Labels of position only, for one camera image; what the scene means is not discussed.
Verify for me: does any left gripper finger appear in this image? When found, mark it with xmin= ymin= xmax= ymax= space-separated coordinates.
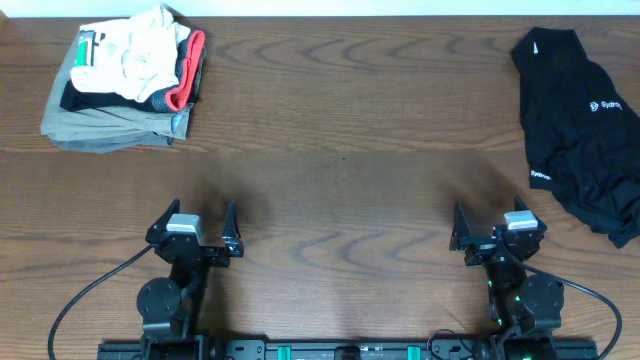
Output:
xmin=148 ymin=199 xmax=180 ymax=235
xmin=221 ymin=201 xmax=244 ymax=258

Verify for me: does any black t-shirt with white logo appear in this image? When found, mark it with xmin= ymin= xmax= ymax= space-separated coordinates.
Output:
xmin=511 ymin=27 xmax=639 ymax=248

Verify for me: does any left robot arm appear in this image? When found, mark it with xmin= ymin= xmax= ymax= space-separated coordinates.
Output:
xmin=136 ymin=200 xmax=244 ymax=360

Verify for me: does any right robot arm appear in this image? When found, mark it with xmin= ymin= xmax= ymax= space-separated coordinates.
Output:
xmin=449 ymin=198 xmax=564 ymax=359

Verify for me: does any grey-beige folded garment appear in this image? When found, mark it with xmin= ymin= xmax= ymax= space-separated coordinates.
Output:
xmin=41 ymin=41 xmax=193 ymax=153

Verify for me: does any white crumpled garment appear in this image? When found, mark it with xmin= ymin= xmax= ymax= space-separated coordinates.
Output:
xmin=70 ymin=5 xmax=191 ymax=102

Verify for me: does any black and red garment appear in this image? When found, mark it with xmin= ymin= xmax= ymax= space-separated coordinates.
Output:
xmin=59 ymin=30 xmax=206 ymax=113

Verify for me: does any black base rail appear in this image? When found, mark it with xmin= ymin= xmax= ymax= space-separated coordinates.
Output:
xmin=97 ymin=339 xmax=599 ymax=360

